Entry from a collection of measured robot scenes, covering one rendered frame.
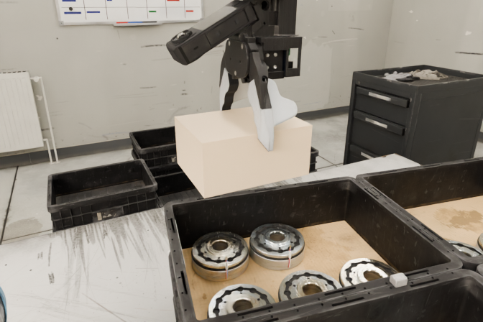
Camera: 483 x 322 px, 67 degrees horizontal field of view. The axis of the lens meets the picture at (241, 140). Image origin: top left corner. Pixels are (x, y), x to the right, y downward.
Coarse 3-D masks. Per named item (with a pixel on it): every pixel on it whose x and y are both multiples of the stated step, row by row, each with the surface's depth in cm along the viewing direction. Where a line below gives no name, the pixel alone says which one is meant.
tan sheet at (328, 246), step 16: (336, 224) 78; (304, 240) 73; (320, 240) 73; (336, 240) 73; (352, 240) 73; (304, 256) 68; (320, 256) 68; (336, 256) 68; (352, 256) 68; (368, 256) 68; (192, 272) 64; (256, 272) 64; (272, 272) 64; (288, 272) 64; (336, 272) 64; (192, 288) 61; (208, 288) 61; (272, 288) 61; (208, 304) 57
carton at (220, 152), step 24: (192, 120) 52; (216, 120) 52; (240, 120) 52; (288, 120) 52; (192, 144) 47; (216, 144) 44; (240, 144) 46; (288, 144) 49; (192, 168) 49; (216, 168) 45; (240, 168) 47; (264, 168) 49; (288, 168) 50; (216, 192) 46
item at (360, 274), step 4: (360, 268) 60; (364, 268) 60; (368, 268) 60; (372, 268) 60; (376, 268) 60; (360, 272) 59; (364, 272) 59; (368, 272) 60; (372, 272) 60; (376, 272) 59; (380, 272) 59; (384, 272) 59; (356, 276) 59; (360, 276) 58; (380, 276) 59; (384, 276) 58; (360, 280) 57; (364, 280) 57
